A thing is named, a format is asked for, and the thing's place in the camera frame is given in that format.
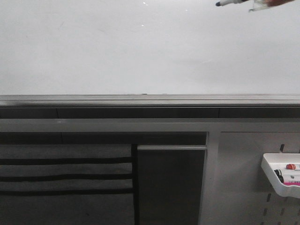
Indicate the dark grey hanging panel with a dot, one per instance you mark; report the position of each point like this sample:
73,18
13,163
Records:
170,183

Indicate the grey pegboard panel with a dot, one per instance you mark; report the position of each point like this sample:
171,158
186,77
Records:
238,192

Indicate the white plastic tray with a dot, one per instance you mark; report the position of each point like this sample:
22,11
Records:
283,172

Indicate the grey fabric organizer black stripes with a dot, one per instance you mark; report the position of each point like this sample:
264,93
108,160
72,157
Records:
64,184

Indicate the red round magnet in tray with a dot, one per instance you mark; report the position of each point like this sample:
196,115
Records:
291,167

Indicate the red marker box in tray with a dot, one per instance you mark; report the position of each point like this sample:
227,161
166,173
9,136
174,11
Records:
292,183

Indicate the grey metal stand frame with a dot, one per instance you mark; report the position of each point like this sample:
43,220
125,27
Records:
212,127

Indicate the white whiteboard with aluminium frame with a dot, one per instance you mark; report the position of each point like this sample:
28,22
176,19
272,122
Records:
148,52

